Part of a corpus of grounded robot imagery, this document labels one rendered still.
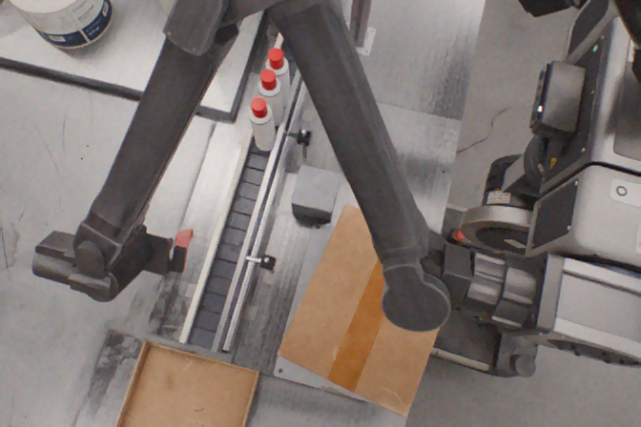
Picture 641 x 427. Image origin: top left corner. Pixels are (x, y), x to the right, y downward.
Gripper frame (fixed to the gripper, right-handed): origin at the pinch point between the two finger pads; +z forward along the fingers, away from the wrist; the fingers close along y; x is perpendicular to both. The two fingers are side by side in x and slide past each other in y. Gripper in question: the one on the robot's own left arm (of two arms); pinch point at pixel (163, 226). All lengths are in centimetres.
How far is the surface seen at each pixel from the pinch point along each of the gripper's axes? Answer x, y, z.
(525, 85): -20, -88, 170
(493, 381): 78, -96, 90
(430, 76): -27, -41, 67
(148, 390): 44.8, 2.2, 7.2
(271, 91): -20.1, -6.8, 33.0
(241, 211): 8.7, -5.4, 31.0
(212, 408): 44.8, -12.4, 7.6
